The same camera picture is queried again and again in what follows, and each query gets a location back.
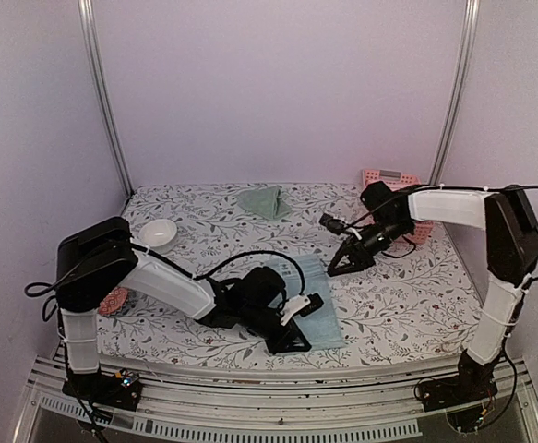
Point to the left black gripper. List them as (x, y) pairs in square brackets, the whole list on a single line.
[(283, 343)]

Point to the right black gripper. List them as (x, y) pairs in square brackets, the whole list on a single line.
[(354, 242)]

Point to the light blue towel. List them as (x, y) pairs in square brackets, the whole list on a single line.
[(320, 325)]

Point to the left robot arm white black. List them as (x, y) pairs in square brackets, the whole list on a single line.
[(95, 261)]

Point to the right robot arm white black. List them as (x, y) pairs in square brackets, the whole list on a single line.
[(511, 244)]

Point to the green towel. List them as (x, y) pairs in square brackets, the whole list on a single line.
[(265, 203)]

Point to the white bowl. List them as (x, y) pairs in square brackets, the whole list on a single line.
[(158, 235)]

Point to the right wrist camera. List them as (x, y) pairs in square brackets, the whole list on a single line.
[(339, 226)]

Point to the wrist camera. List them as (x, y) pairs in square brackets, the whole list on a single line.
[(339, 226), (300, 305)]

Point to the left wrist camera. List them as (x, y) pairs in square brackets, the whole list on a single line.
[(300, 305)]

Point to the front aluminium rail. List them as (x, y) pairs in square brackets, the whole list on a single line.
[(181, 403)]

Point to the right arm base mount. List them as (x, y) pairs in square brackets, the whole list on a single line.
[(469, 385)]

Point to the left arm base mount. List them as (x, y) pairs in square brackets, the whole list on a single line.
[(122, 390)]

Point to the right aluminium frame post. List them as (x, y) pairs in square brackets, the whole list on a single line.
[(466, 47)]

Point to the aluminium frame post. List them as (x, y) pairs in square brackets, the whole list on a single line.
[(466, 47), (90, 35)]

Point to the left aluminium frame post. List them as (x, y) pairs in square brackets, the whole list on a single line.
[(90, 35)]

